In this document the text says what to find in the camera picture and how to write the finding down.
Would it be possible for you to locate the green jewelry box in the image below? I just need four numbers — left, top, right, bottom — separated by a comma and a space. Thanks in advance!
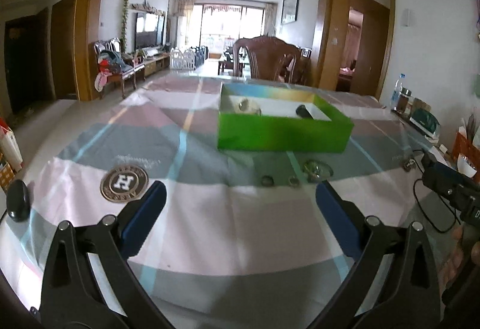
217, 83, 354, 152

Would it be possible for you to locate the red white paper bag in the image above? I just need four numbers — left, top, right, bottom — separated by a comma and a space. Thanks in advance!
0, 118, 24, 172

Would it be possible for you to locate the wooden tv cabinet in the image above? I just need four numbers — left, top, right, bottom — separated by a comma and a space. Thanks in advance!
134, 53, 170, 77

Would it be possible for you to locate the clear water bottle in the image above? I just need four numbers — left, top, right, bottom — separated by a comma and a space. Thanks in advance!
390, 73, 405, 110

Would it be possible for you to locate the orange plastic basket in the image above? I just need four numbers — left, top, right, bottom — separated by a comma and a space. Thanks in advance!
451, 132, 479, 183

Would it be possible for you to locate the wooden armchair with clothes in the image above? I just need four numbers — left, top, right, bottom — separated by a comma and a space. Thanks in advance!
94, 38, 146, 99

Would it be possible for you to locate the black oval case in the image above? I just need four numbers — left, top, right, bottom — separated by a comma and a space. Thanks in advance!
6, 180, 31, 222

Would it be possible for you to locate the green vine garland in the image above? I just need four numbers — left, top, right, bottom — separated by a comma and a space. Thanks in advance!
120, 0, 129, 53

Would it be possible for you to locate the white baby fence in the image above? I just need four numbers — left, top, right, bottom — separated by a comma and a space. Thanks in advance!
170, 49, 195, 71

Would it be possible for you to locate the framed wall picture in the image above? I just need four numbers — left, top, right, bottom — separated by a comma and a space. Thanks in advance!
281, 0, 299, 25

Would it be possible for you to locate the black wrist watch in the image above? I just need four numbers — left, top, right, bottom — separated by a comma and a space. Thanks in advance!
295, 104, 313, 119

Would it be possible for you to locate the right hand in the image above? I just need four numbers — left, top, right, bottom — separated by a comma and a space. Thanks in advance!
439, 226, 465, 290

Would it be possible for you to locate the dark wooden dining chair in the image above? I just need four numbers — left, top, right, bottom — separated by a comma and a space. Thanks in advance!
233, 35, 301, 83

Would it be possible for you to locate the green white pouch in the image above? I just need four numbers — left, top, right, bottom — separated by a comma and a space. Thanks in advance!
409, 108, 441, 139

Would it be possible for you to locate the glass jar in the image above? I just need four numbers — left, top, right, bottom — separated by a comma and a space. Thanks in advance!
395, 87, 412, 113

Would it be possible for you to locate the flat screen television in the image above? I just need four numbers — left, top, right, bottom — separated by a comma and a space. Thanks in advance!
134, 12, 164, 49

